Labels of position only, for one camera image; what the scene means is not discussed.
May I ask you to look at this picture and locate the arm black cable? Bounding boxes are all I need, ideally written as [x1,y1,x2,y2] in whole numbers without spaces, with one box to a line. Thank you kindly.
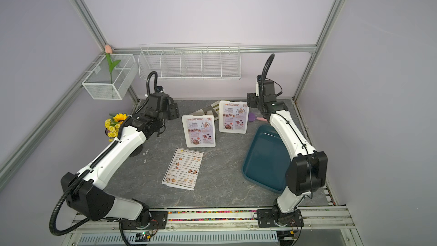
[258,54,314,200]
[48,71,159,236]

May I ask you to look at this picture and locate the dim sum menu sheet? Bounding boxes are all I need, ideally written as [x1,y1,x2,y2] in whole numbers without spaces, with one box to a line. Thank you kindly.
[163,148,204,188]

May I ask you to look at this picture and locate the small white mesh basket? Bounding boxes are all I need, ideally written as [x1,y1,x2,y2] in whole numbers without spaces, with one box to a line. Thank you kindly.
[82,54,138,100]

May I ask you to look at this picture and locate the pink artificial tulip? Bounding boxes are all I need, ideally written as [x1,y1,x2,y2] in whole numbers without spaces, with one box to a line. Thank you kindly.
[105,44,120,83]

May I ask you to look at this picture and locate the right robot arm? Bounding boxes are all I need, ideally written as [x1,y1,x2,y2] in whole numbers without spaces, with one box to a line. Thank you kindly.
[247,76,328,215]

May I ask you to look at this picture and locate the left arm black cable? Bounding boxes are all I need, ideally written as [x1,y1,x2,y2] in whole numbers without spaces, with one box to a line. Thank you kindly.
[48,71,159,236]

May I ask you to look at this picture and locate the white menu holder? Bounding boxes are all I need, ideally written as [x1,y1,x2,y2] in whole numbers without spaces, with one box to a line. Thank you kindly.
[218,100,250,134]
[182,115,216,148]

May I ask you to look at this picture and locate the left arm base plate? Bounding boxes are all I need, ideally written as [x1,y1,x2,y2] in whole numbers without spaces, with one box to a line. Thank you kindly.
[120,210,168,231]

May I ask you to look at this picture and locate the special menu sheet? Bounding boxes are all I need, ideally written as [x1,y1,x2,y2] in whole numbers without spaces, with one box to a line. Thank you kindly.
[185,117,215,146]
[221,104,247,131]

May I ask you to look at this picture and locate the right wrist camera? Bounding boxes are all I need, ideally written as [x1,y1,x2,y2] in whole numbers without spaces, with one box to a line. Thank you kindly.
[256,75,262,97]

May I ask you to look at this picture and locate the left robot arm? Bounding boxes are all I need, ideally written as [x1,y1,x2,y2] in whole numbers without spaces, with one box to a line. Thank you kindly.
[57,92,179,226]

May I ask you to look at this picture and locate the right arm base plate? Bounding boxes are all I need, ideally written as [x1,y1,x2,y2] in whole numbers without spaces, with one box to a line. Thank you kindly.
[254,208,304,228]

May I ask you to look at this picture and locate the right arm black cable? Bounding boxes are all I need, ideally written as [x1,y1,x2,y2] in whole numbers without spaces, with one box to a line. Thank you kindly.
[258,54,314,200]

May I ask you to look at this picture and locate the aluminium front rail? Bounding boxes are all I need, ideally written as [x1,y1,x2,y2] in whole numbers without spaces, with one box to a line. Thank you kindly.
[63,206,363,246]

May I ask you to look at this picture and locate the yellow sunflower bouquet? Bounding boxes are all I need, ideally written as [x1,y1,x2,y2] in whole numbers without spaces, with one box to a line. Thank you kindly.
[104,113,128,142]

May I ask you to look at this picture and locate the long white wire basket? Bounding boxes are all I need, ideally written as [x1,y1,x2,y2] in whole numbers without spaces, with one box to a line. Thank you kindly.
[138,43,242,80]

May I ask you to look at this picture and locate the teal plastic tray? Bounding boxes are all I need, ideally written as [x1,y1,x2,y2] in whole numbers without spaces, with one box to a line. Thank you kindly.
[242,125,290,194]

